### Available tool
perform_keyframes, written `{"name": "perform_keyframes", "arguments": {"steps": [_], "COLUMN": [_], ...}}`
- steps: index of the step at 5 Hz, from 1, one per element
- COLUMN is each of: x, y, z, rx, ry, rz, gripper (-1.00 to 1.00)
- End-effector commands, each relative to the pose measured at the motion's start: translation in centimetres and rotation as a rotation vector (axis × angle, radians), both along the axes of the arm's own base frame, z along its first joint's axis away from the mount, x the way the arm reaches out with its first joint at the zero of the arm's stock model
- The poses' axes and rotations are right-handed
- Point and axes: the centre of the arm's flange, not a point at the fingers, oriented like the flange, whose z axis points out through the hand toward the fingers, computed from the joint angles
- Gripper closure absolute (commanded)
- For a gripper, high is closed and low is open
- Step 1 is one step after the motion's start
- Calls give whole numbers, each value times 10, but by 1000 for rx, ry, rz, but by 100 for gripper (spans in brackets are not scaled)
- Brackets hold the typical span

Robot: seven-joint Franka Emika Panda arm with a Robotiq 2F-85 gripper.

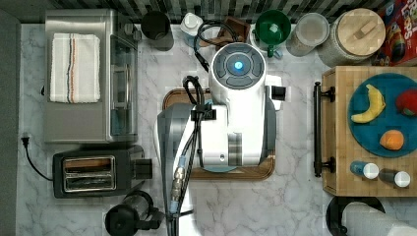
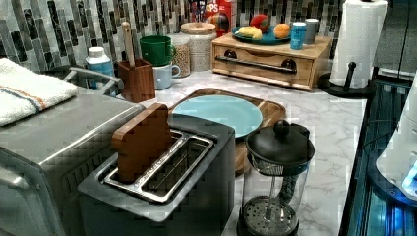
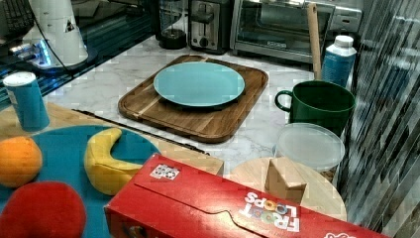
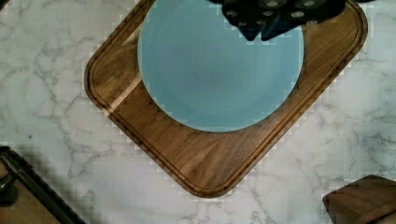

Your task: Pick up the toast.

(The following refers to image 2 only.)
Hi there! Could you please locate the brown wooden toast slice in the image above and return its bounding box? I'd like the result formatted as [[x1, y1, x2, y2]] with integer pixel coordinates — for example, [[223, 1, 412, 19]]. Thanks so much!
[[111, 103, 174, 183]]

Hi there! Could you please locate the light blue plate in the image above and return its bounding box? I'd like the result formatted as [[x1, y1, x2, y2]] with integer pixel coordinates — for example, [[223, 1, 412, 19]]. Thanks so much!
[[173, 95, 263, 138]]

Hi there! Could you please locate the light blue mug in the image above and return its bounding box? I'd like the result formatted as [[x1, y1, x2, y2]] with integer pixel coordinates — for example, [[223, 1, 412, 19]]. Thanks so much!
[[153, 63, 182, 90]]

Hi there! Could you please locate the wooden serving tray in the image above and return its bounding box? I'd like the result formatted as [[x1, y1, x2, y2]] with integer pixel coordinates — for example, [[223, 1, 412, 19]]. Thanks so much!
[[169, 88, 286, 176]]

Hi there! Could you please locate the brown wooden utensil holder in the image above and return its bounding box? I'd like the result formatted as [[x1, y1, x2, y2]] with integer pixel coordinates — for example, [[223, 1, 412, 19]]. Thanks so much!
[[118, 58, 155, 103]]

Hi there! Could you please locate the black glass french press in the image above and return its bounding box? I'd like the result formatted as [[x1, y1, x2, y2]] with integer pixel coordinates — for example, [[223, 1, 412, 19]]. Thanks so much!
[[236, 120, 315, 236]]

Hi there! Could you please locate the glass jar of cereal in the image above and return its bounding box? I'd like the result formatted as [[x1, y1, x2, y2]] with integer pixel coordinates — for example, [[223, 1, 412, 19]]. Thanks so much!
[[168, 33, 191, 78]]

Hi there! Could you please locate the glass jar wooden lid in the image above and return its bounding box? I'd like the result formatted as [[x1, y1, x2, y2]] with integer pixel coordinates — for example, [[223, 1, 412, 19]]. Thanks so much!
[[181, 23, 216, 72]]

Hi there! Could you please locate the green mug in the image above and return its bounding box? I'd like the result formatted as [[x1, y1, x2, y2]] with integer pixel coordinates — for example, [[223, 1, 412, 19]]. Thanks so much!
[[140, 35, 176, 66]]

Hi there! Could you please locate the yellow banana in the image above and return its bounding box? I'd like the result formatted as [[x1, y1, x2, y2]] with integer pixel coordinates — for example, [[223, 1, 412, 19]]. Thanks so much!
[[238, 26, 263, 40]]

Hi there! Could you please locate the dark teal fruit plate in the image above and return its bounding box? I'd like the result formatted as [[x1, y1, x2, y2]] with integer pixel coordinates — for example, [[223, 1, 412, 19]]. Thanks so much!
[[232, 26, 291, 45]]

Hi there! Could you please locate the red cereal box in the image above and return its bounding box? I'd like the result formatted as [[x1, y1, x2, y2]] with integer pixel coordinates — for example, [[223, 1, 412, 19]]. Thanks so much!
[[188, 0, 237, 36]]

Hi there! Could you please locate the wooden drawer box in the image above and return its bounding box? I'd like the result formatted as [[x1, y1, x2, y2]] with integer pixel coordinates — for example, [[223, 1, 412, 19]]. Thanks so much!
[[211, 33, 332, 91]]

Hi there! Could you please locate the red apple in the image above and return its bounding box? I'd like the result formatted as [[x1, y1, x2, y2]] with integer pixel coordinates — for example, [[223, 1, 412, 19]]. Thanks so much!
[[250, 14, 269, 33]]

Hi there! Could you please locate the orange fruit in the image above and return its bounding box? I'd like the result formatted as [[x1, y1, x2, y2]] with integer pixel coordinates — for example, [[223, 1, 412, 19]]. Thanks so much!
[[273, 24, 290, 39]]

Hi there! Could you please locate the black paper towel holder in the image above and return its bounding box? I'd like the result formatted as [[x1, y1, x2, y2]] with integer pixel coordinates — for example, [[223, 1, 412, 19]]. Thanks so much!
[[317, 62, 376, 99]]

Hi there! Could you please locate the wooden spatula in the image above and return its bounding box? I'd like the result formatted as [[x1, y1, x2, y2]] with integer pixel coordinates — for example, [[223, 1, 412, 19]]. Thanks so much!
[[121, 22, 135, 68]]

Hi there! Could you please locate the blue shaker can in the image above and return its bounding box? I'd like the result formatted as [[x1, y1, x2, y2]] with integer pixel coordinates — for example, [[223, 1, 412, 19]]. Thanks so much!
[[290, 22, 306, 50]]

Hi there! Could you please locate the blue bottle white cap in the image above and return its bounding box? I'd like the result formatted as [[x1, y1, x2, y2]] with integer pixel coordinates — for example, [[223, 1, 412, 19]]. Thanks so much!
[[86, 46, 114, 90]]

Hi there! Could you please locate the grey shaker can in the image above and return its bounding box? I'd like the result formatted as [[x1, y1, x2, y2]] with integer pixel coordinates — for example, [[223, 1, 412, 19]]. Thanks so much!
[[304, 19, 319, 45]]

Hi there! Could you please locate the stainless steel toaster oven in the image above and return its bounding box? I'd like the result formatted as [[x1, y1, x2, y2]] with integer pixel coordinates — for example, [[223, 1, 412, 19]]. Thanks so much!
[[0, 68, 146, 236]]

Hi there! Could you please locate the white paper towel roll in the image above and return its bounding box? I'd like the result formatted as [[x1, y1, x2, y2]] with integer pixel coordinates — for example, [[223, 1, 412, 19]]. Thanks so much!
[[330, 0, 388, 89]]

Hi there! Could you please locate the white striped towel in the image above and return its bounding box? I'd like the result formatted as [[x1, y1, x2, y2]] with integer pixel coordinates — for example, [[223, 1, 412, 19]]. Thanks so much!
[[0, 58, 78, 126]]

